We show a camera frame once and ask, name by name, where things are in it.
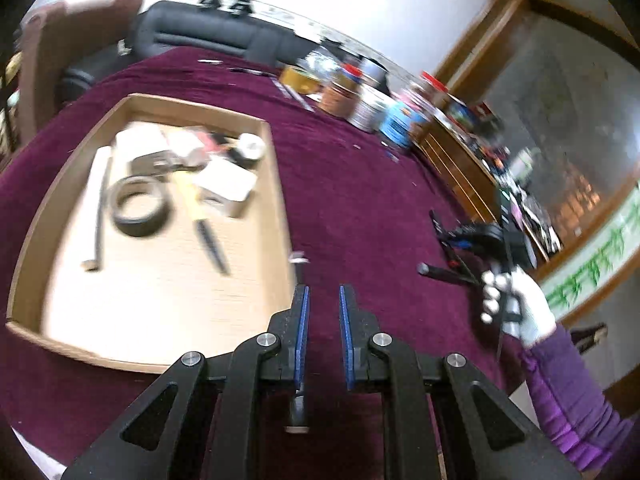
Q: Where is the black grey capped marker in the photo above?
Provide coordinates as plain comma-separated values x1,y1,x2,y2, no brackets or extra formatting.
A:
285,252,310,434

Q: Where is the black pen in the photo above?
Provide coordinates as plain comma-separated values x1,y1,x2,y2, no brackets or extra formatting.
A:
194,219,230,276

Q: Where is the white long stick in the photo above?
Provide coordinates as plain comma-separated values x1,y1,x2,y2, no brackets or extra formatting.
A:
81,145,112,271

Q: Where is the black tape roll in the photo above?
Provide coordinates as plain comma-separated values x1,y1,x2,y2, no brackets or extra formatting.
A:
108,176,171,237

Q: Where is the white small box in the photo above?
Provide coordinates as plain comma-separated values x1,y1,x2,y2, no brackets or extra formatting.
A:
193,156,257,218

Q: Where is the black gold lipstick tube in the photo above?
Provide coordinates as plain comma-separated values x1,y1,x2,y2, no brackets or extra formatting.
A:
208,132,250,168

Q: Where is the number nine candle pack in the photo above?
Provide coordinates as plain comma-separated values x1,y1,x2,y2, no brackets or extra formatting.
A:
160,126,222,170

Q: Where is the purple sleeved right forearm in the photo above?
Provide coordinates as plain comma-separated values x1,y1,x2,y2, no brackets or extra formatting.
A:
522,326,639,479

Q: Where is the white gloved right hand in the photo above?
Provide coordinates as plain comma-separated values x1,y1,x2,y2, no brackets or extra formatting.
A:
480,266,556,348

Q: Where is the wooden side cabinet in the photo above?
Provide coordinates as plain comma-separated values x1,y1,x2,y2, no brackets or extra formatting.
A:
413,110,562,263

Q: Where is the maroon velvet tablecloth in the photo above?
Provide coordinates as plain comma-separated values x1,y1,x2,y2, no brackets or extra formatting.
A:
1,48,522,479

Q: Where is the blue bear labelled jar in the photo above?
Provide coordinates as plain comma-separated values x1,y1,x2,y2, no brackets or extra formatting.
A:
378,90,433,151

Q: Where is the white labelled jar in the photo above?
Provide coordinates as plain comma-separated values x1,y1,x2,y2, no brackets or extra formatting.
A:
347,84,394,133

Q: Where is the shallow cardboard tray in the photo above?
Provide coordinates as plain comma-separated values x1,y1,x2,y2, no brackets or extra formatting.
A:
6,93,295,374

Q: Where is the orange patterned jar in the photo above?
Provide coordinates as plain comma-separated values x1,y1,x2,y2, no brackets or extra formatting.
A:
319,64,362,119

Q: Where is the black leather sofa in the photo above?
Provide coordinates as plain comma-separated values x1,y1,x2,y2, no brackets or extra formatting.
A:
55,0,318,106

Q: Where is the brown armchair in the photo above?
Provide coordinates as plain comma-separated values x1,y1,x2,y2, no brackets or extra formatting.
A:
17,0,143,145

